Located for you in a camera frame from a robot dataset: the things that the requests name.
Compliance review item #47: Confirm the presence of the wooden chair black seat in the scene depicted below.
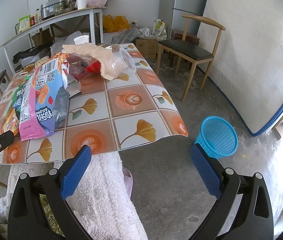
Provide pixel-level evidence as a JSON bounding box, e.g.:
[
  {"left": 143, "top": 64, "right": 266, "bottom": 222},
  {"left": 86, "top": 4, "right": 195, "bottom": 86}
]
[{"left": 156, "top": 14, "right": 226, "bottom": 101}]

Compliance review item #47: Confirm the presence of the cardboard box on floor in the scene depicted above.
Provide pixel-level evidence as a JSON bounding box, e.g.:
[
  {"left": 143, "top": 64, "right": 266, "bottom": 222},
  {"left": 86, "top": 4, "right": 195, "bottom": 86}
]
[{"left": 134, "top": 38, "right": 158, "bottom": 59}]

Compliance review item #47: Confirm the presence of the white mattress blue edge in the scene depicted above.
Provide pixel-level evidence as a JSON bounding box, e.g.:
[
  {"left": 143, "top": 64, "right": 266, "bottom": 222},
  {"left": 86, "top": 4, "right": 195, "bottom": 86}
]
[{"left": 204, "top": 0, "right": 283, "bottom": 136}]

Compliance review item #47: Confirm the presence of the steel pot with lid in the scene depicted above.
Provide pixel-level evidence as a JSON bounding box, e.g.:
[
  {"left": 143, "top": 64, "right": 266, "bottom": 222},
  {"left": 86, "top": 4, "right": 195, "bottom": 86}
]
[{"left": 40, "top": 0, "right": 67, "bottom": 20}]

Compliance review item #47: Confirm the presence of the grey refrigerator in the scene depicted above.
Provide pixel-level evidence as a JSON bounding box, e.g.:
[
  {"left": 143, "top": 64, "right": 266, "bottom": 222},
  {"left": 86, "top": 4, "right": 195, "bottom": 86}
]
[{"left": 158, "top": 0, "right": 207, "bottom": 40}]

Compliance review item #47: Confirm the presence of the yellow cracker packet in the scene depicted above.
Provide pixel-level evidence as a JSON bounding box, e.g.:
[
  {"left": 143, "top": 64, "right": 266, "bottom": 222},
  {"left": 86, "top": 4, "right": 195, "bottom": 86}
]
[{"left": 3, "top": 107, "right": 19, "bottom": 135}]

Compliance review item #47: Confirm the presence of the red green noodle bag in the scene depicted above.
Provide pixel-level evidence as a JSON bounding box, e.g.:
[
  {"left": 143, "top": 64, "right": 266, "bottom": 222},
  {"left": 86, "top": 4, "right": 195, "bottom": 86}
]
[{"left": 10, "top": 76, "right": 33, "bottom": 122}]

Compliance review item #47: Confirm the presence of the blue plastic trash basket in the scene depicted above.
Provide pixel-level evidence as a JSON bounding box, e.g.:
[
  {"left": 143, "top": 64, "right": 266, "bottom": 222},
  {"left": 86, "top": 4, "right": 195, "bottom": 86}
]
[{"left": 194, "top": 116, "right": 238, "bottom": 159}]

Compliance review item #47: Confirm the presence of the pink slipper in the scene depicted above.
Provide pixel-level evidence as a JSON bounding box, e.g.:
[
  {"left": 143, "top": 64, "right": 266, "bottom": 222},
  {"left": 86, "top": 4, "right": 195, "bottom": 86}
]
[{"left": 122, "top": 167, "right": 133, "bottom": 198}]

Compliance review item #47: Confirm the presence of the white metal shelf table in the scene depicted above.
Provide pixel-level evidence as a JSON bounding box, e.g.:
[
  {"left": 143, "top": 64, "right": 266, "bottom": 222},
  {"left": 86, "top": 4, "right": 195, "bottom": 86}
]
[{"left": 0, "top": 7, "right": 106, "bottom": 75}]

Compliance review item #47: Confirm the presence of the clear plastic cup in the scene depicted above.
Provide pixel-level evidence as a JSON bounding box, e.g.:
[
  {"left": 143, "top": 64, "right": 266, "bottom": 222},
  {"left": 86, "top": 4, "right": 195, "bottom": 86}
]
[{"left": 109, "top": 44, "right": 137, "bottom": 77}]

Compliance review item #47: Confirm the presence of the yellow plastic bag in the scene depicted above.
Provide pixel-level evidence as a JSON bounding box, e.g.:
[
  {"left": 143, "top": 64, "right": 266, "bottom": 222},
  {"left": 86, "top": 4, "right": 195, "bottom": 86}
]
[{"left": 102, "top": 15, "right": 130, "bottom": 33}]

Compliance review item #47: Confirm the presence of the floral patterned tablecloth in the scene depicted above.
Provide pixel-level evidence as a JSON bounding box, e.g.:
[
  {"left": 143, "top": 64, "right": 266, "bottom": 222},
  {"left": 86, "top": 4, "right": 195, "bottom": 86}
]
[{"left": 0, "top": 43, "right": 188, "bottom": 164}]

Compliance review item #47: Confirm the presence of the pink blue snack bag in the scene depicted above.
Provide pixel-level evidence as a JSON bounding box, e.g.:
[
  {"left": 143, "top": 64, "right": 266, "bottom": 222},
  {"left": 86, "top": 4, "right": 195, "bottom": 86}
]
[{"left": 19, "top": 52, "right": 69, "bottom": 141}]

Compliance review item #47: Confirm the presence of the white paper cup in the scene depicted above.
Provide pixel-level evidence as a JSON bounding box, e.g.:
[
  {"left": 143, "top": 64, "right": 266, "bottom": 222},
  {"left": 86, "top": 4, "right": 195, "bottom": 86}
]
[{"left": 74, "top": 35, "right": 89, "bottom": 45}]

